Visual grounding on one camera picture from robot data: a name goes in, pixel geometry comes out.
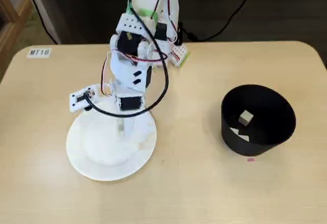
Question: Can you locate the white round plate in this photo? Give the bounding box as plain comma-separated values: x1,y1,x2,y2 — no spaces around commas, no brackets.
65,100,157,182

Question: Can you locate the white robot arm with base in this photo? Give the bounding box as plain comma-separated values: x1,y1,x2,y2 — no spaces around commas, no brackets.
101,0,191,93

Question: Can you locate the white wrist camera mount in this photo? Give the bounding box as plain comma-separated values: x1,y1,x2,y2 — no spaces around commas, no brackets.
69,87,98,114

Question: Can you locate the black round pot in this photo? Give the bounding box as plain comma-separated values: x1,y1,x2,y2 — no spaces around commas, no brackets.
220,84,296,157

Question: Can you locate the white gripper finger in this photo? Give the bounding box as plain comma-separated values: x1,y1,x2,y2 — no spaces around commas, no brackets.
118,110,135,143

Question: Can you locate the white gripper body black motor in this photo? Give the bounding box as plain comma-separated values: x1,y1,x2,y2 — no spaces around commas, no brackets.
109,80,146,114

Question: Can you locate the white MT18 label sticker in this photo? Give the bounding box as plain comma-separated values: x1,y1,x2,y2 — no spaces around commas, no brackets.
27,48,53,59

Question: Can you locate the red white servo wire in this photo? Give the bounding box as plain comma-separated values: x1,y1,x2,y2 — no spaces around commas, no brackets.
100,50,169,97

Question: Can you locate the grey metal post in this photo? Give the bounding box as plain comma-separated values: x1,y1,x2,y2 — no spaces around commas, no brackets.
24,0,63,46

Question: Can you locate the green tape strip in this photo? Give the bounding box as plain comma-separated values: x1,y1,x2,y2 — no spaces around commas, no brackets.
178,52,191,68

